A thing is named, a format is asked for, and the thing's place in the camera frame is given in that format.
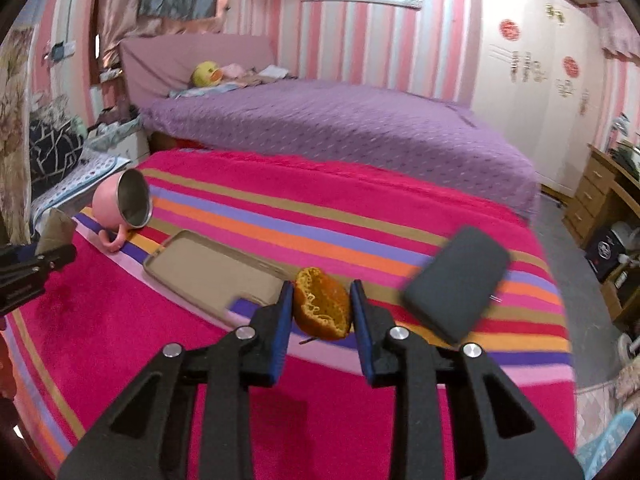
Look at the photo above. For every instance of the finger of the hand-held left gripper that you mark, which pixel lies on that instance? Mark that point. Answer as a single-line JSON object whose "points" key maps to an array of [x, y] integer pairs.
{"points": [[55, 259], [20, 297]]}

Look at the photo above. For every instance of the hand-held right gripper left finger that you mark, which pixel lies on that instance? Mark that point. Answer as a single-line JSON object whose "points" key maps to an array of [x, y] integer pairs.
{"points": [[282, 332]]}

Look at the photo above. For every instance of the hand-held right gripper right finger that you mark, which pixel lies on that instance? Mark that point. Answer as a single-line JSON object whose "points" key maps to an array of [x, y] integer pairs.
{"points": [[362, 335]]}

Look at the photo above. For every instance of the brown paper scrap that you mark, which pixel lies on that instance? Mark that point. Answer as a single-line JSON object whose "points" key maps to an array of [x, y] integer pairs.
{"points": [[56, 230]]}

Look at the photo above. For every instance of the orange peel half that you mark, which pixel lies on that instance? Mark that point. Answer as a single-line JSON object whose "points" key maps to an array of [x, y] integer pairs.
{"points": [[320, 305]]}

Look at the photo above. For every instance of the blue plastic basket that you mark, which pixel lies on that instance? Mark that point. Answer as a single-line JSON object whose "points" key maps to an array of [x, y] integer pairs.
{"points": [[602, 447]]}

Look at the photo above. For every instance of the white blue patterned cloth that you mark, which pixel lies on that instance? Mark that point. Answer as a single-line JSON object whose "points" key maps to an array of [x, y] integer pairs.
{"points": [[80, 185]]}

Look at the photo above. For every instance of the pink mug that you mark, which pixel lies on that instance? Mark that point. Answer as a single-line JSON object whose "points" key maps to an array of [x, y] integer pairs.
{"points": [[107, 200]]}

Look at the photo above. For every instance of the tan rectangular tray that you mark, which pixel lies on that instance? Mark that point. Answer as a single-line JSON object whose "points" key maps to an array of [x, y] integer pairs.
{"points": [[210, 275]]}

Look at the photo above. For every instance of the black phone case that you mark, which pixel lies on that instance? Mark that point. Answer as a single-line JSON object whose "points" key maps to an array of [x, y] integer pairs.
{"points": [[455, 285]]}

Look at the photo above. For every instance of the dark patterned cloth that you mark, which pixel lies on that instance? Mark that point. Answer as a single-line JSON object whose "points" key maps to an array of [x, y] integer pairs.
{"points": [[55, 152]]}

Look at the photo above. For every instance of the beige floral cloth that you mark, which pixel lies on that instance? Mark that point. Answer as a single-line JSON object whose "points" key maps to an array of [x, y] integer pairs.
{"points": [[15, 135]]}

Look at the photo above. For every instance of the pink striped blanket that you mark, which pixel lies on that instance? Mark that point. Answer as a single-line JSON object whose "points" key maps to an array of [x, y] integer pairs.
{"points": [[150, 360]]}

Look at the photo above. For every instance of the purple covered bed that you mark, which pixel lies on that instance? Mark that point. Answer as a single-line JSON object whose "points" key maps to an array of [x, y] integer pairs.
{"points": [[350, 135]]}

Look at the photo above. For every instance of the pink bed headboard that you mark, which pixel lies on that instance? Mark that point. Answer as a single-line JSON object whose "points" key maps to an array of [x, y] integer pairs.
{"points": [[165, 65]]}

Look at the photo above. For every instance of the yellow duck plush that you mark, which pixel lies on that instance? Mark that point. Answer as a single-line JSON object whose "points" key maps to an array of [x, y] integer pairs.
{"points": [[205, 74]]}

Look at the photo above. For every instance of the black box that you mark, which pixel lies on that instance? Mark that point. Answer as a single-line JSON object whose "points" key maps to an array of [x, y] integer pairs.
{"points": [[605, 252]]}

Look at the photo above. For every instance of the pink satin curtain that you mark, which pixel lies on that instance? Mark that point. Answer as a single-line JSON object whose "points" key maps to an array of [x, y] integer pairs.
{"points": [[117, 10]]}

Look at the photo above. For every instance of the pink cloth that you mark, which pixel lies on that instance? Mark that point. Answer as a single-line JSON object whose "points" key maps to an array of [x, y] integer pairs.
{"points": [[232, 70]]}

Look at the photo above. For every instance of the wooden desk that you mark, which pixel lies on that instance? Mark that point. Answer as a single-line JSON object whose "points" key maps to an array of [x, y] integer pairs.
{"points": [[590, 185]]}

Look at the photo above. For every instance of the white wardrobe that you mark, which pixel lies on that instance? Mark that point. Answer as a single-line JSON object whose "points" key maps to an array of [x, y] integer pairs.
{"points": [[530, 110]]}

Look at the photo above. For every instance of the silver desk lamp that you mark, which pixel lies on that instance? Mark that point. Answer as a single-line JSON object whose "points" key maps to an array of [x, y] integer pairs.
{"points": [[621, 127]]}

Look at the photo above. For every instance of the pink valance curtain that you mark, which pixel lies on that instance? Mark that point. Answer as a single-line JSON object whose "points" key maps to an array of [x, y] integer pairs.
{"points": [[620, 30]]}

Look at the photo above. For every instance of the wall power outlet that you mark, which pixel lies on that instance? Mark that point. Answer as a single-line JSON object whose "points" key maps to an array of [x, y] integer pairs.
{"points": [[62, 50]]}

